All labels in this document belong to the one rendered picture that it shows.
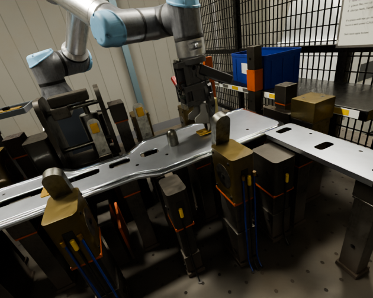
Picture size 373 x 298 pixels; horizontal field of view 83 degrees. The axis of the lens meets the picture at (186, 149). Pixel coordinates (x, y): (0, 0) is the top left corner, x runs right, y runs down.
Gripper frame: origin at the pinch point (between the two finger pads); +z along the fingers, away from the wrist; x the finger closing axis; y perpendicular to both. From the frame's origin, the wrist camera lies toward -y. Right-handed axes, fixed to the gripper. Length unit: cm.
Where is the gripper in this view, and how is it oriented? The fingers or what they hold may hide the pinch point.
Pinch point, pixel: (209, 124)
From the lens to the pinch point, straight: 67.1
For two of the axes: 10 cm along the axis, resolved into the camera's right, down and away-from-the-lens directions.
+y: -9.0, 3.4, -2.7
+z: 1.8, 8.6, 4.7
